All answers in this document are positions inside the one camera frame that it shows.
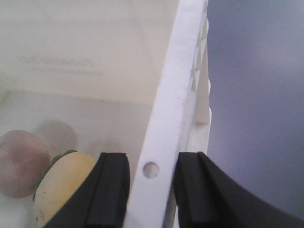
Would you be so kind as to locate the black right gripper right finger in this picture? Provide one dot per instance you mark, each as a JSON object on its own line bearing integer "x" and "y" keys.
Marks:
{"x": 208, "y": 198}

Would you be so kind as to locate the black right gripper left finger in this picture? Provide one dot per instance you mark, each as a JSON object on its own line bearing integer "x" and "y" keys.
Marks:
{"x": 101, "y": 200}

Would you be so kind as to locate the yellow plush toy green trim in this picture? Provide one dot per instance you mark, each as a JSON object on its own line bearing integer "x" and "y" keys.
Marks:
{"x": 59, "y": 181}

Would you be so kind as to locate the pink plush ball toy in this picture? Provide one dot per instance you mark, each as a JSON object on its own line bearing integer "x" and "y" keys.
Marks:
{"x": 23, "y": 157}

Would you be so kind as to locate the white plastic Totelife crate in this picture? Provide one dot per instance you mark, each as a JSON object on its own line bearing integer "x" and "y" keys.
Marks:
{"x": 127, "y": 76}

